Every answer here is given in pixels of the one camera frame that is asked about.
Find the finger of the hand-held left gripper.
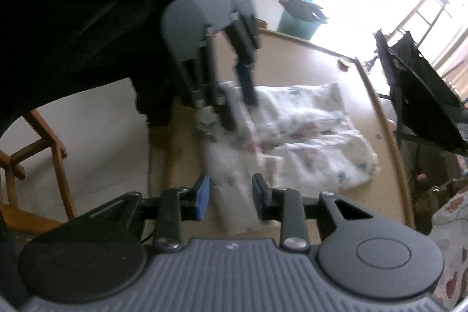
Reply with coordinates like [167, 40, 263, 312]
[225, 14, 263, 108]
[179, 38, 240, 132]

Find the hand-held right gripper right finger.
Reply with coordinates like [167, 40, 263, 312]
[252, 172, 375, 254]

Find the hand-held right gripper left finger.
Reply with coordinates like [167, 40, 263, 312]
[82, 173, 213, 254]

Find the white floral shirt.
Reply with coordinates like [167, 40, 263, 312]
[194, 82, 381, 236]

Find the green trash bin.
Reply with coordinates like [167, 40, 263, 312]
[277, 0, 330, 41]

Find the wooden chair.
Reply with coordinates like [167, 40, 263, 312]
[0, 110, 77, 236]

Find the grey black folding recliner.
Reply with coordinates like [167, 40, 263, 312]
[373, 29, 468, 154]

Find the wooden bar stool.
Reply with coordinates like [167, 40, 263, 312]
[388, 0, 454, 42]

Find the heart print quilt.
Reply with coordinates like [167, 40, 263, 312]
[431, 188, 468, 305]

